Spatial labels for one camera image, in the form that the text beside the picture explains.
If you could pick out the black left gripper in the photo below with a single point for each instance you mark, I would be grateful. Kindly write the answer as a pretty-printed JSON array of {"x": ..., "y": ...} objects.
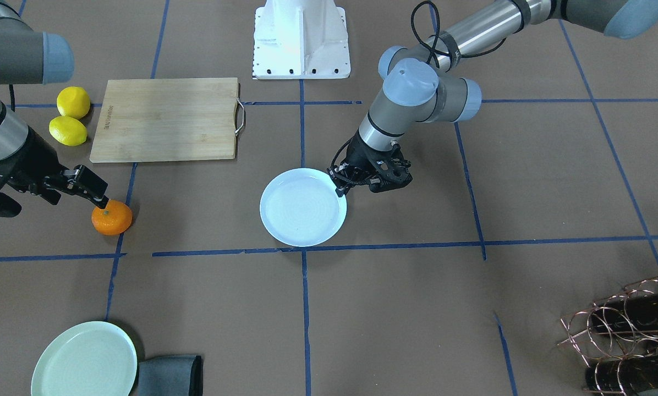
[{"x": 360, "y": 154}]

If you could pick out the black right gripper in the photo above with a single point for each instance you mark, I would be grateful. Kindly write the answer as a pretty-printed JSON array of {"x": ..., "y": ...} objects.
[{"x": 25, "y": 159}]

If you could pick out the light blue plate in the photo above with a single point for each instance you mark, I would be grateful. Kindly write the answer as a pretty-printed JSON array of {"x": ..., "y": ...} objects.
[{"x": 300, "y": 207}]

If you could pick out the orange fruit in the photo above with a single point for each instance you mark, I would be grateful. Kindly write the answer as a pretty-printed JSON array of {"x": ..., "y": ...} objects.
[{"x": 114, "y": 219}]

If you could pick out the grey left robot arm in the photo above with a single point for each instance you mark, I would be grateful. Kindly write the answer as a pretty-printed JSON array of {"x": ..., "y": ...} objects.
[{"x": 417, "y": 85}]

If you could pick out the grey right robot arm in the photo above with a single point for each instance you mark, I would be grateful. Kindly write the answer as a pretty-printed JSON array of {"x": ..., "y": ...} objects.
[{"x": 28, "y": 57}]

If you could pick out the pale green plate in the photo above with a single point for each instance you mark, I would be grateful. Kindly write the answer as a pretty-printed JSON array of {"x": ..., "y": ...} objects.
[{"x": 91, "y": 358}]

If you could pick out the lower yellow lemon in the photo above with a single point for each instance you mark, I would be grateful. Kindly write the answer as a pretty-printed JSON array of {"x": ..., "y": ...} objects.
[{"x": 68, "y": 130}]

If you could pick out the yellow lemon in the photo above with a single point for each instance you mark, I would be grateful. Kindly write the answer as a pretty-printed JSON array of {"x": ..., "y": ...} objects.
[
  {"x": 73, "y": 102},
  {"x": 68, "y": 130}
]

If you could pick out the upper yellow lemon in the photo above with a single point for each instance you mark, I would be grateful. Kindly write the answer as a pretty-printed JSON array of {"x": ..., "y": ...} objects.
[{"x": 73, "y": 102}]

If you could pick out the bamboo cutting board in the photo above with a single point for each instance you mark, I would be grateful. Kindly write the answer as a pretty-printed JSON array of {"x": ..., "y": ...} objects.
[{"x": 151, "y": 120}]

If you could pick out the folded grey cloth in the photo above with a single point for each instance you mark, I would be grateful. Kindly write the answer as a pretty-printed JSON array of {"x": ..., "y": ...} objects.
[{"x": 180, "y": 374}]

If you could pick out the dark wine bottle lower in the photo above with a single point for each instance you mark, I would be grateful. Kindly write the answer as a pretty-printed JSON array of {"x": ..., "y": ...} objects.
[{"x": 634, "y": 376}]

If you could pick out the dark wine bottle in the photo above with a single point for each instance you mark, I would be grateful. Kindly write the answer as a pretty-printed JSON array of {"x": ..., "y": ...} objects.
[
  {"x": 634, "y": 376},
  {"x": 639, "y": 313}
]

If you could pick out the dark wine bottle upper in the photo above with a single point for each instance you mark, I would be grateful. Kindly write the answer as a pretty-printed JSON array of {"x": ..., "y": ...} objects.
[{"x": 639, "y": 313}]

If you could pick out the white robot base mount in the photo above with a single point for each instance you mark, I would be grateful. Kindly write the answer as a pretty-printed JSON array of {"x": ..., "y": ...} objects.
[{"x": 300, "y": 40}]

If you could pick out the copper wire bottle rack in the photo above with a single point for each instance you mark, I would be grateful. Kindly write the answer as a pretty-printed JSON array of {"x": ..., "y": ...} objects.
[{"x": 616, "y": 337}]

